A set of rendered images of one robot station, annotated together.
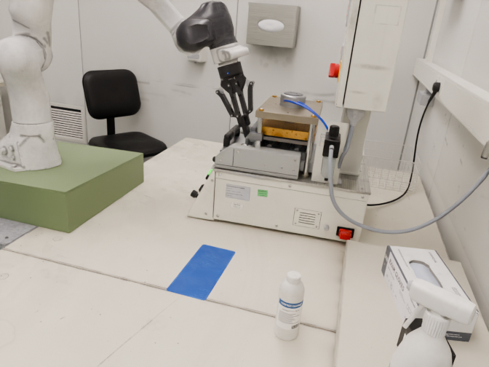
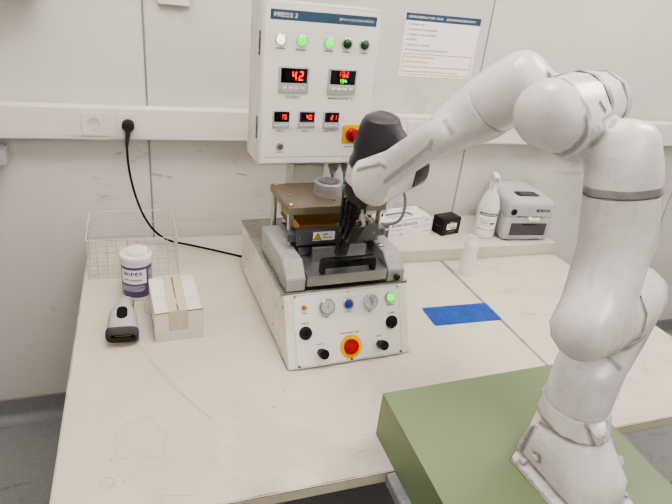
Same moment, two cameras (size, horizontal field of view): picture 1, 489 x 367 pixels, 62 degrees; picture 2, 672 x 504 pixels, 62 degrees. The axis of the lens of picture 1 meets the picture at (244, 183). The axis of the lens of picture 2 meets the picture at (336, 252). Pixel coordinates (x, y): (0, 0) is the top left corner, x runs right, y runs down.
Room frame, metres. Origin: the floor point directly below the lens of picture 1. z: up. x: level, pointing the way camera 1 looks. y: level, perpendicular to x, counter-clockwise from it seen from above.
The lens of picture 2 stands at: (2.05, 1.07, 1.63)
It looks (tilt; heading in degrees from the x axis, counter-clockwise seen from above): 26 degrees down; 235
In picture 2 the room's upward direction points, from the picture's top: 6 degrees clockwise
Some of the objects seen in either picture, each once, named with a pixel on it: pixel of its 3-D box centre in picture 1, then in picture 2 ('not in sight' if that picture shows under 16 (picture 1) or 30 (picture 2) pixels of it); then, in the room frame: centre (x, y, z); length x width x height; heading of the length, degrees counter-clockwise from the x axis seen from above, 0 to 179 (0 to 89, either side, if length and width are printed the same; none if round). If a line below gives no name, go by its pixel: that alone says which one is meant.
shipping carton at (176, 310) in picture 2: not in sight; (175, 307); (1.68, -0.21, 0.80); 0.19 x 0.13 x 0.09; 76
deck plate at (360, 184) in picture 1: (295, 162); (317, 248); (1.27, -0.16, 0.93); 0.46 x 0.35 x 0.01; 79
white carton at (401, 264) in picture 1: (423, 288); (398, 222); (0.76, -0.41, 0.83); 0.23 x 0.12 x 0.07; 178
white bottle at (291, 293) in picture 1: (289, 304); (469, 255); (0.68, -0.11, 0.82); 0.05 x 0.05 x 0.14
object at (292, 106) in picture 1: (300, 116); (329, 197); (1.25, -0.15, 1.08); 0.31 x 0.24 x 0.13; 169
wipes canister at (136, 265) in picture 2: not in sight; (136, 272); (1.73, -0.39, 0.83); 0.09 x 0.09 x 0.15
